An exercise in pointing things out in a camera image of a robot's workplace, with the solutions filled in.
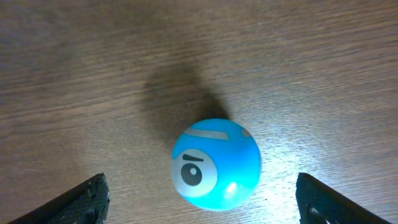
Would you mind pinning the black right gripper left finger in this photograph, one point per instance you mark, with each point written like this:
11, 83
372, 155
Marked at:
87, 203

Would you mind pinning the blue white ball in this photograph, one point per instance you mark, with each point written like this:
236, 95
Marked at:
215, 164

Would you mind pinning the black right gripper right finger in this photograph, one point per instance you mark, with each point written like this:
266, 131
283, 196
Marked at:
320, 204

